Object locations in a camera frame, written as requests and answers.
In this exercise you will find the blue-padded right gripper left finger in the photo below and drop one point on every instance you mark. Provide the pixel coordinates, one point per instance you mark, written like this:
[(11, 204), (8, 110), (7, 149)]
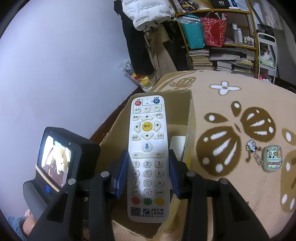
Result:
[(63, 217)]

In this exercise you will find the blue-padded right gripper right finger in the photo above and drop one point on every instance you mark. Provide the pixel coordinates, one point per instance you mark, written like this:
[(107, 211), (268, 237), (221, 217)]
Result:
[(233, 219)]

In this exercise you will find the white TV remote control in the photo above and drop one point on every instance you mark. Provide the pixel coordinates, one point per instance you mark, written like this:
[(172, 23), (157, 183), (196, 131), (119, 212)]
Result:
[(148, 177)]

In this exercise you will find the cardboard box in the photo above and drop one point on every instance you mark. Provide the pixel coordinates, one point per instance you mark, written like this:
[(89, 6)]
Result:
[(180, 121)]

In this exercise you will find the person's left hand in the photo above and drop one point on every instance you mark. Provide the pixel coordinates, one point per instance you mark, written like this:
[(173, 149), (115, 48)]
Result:
[(29, 223)]

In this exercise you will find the green cartoon earbud case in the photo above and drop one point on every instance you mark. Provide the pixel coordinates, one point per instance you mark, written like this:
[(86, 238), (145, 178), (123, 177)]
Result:
[(272, 158)]

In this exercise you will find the white flat box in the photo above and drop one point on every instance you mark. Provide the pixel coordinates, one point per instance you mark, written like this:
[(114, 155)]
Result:
[(177, 145)]

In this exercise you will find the beige brown patterned rug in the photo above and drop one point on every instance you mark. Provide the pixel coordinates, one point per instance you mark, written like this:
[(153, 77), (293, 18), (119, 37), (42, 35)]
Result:
[(231, 110)]

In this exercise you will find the plastic bag with yellow items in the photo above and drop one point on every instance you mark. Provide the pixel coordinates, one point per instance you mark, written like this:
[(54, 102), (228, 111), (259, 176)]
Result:
[(143, 81)]

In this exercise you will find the black hanging coat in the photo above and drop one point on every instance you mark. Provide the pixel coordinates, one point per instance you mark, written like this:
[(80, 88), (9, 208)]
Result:
[(136, 44)]

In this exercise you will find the beige hanging coat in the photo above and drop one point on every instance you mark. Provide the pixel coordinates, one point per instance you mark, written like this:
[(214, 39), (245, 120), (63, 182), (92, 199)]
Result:
[(159, 56)]

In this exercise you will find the white metal cart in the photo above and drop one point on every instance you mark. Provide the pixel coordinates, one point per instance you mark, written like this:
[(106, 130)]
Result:
[(267, 57)]

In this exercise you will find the stack of books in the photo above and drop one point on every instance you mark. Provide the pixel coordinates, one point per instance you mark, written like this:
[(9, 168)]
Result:
[(200, 59)]

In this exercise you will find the white puffy jacket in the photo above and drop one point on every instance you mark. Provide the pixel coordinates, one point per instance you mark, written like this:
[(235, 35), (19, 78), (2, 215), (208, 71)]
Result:
[(147, 14)]

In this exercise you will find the yellow wooden bookshelf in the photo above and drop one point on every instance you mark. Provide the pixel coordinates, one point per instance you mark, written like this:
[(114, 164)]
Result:
[(240, 15)]

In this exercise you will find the teal storage bag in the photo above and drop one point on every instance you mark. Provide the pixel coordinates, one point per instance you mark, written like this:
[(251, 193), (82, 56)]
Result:
[(193, 30)]

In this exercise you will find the red patterned bag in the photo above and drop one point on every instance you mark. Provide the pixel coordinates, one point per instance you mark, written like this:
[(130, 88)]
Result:
[(214, 31)]

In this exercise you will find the cartoon dog keychain charm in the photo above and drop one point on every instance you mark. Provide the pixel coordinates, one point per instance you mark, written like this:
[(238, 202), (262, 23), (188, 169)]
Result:
[(252, 152)]

